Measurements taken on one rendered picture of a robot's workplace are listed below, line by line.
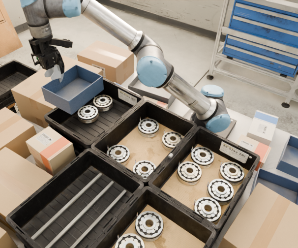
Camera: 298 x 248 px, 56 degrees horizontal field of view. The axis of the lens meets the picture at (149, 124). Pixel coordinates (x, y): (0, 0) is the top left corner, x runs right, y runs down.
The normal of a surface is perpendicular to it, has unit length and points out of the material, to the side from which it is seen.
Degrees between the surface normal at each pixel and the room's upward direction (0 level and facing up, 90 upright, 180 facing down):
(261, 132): 0
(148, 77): 83
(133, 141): 0
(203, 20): 90
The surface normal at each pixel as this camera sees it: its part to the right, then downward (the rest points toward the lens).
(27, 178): 0.03, -0.71
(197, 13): -0.55, 0.58
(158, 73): -0.05, 0.61
